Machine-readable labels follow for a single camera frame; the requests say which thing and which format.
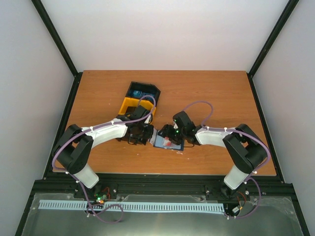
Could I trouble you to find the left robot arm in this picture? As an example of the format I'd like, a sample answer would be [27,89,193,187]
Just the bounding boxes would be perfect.
[52,105,153,198]

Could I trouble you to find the black frame post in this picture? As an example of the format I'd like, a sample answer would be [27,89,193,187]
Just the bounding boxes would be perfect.
[248,0,300,76]
[31,0,79,77]

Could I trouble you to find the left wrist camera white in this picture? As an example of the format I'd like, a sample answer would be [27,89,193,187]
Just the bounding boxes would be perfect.
[144,114,153,124]

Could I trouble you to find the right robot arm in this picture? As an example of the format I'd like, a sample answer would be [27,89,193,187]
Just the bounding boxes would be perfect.
[156,111,271,190]

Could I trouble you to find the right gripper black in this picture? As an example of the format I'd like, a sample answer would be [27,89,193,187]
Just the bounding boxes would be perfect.
[157,125,186,146]

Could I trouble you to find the black frame post right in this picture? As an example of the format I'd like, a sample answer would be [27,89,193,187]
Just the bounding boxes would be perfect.
[248,0,300,76]

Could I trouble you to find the blue cards stack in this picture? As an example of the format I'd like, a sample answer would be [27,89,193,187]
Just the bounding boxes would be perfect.
[131,90,154,99]

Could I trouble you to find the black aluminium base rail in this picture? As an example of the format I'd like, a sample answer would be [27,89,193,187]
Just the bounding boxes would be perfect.
[31,173,295,205]

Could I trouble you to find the yellow bin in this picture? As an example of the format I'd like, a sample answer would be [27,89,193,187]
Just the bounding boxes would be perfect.
[116,95,156,123]

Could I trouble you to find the blue leather card holder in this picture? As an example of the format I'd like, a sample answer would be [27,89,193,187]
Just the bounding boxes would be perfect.
[150,130,184,151]

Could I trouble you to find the light blue cable duct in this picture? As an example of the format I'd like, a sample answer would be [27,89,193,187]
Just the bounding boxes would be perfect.
[38,200,224,214]

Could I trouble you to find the black frame post left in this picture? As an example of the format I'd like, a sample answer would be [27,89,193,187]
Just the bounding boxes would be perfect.
[31,0,79,77]

